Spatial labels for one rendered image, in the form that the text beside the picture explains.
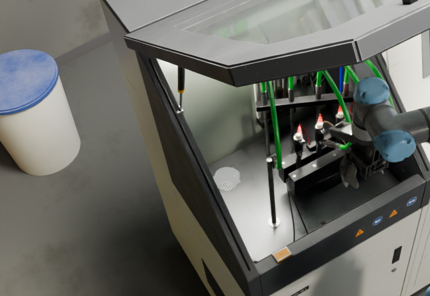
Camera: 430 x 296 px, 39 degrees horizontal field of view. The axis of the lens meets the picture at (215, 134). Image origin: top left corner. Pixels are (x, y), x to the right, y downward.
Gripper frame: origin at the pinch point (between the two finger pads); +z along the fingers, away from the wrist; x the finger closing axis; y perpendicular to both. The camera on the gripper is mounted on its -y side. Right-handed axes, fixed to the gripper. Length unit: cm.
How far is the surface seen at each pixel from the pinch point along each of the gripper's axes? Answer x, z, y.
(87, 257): -76, 123, -102
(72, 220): -75, 123, -127
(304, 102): 11.2, 13.5, -41.2
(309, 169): 1.8, 25.4, -24.7
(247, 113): -2, 24, -56
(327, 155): 10.4, 25.4, -26.3
